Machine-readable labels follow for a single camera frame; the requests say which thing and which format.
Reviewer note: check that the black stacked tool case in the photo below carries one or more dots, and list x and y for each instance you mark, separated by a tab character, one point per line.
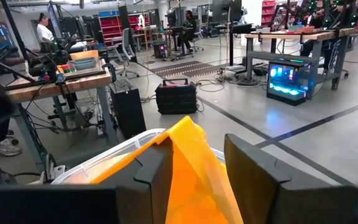
176	98

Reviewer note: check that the large dark display screen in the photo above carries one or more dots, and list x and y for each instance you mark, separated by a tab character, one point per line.
225	9

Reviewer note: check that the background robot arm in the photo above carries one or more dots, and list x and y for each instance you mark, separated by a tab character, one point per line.
326	14
48	59

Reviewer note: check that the clear plastic bin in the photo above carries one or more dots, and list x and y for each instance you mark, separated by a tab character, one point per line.
73	174

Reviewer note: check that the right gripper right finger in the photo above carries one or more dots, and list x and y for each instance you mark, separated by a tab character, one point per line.
291	205

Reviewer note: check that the long wooden workbench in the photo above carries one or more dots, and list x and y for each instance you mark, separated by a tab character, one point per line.
291	35

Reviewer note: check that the black computer tower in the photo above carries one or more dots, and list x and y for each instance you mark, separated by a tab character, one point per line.
128	112

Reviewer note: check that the wooden top work table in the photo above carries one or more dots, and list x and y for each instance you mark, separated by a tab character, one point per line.
82	81

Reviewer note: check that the striped dark floor mat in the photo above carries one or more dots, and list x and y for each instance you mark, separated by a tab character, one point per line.
185	69

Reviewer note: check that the grey plastic tray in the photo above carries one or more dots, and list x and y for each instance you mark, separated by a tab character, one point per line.
83	63

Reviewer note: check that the grey office chair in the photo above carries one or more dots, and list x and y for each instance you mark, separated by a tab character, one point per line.
125	46

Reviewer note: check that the white metal bracket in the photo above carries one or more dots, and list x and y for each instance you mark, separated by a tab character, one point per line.
56	171

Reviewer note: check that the black slanted pole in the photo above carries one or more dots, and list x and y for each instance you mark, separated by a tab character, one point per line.
14	29

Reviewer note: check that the person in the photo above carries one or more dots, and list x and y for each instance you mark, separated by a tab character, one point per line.
44	31
3	137
189	29

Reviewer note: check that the small black computer case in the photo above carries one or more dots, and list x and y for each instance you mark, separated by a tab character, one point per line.
160	49

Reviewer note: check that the glowing glass computer case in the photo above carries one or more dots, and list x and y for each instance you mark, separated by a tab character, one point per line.
286	82

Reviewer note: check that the orange cardboard box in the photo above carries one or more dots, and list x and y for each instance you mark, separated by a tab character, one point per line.
84	54

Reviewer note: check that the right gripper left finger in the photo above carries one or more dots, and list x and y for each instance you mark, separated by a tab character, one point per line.
73	205

